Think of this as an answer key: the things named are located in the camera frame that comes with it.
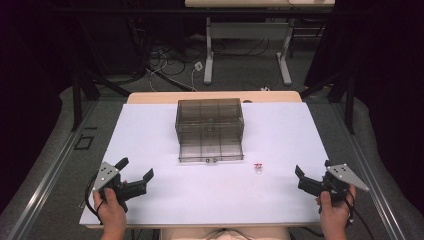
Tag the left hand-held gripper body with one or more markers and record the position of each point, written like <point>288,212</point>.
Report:
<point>107,175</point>

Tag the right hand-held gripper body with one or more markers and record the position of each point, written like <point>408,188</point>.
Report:
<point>340,176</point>

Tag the small red and clear trinket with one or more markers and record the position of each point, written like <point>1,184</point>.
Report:
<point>257,167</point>

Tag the smoky clear plastic drawer cabinet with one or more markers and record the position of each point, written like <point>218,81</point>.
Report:
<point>208,115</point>

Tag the person's left hand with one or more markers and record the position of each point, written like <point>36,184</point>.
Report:
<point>111,213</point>

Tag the person's right hand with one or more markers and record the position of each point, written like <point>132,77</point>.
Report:
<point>335,215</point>

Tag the white table board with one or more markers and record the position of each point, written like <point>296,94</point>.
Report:
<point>186,193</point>

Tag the black metal stand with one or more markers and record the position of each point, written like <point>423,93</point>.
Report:
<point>77,100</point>
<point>349,100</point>

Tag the light wooden table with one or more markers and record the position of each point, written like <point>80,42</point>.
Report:
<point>156,97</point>

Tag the person's lap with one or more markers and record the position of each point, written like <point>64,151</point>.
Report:
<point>226,234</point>

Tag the white power plug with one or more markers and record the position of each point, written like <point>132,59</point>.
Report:
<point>198,66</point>

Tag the white desk with metal legs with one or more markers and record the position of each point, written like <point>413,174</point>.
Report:
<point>246,30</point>

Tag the grey metal floor rail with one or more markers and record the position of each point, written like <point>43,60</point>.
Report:
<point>373,173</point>
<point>50,176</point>

